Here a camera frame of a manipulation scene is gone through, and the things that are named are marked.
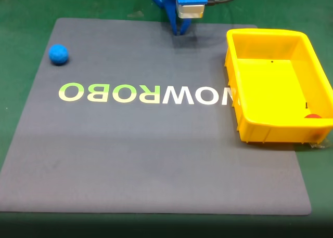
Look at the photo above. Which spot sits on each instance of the small black screw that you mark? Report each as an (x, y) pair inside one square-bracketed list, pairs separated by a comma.
[(307, 105)]

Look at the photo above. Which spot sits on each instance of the red ball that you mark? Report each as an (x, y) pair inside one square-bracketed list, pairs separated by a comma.
[(313, 116)]

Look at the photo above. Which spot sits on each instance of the yellow plastic bin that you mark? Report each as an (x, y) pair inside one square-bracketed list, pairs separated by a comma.
[(270, 87)]

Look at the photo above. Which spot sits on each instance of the clear plastic bag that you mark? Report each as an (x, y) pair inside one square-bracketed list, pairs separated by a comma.
[(318, 144)]

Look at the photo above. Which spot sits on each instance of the blue foam ball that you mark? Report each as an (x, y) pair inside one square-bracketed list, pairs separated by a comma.
[(58, 54)]

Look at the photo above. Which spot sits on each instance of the grey mat with NOWROBO print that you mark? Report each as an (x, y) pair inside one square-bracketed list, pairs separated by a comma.
[(145, 149)]

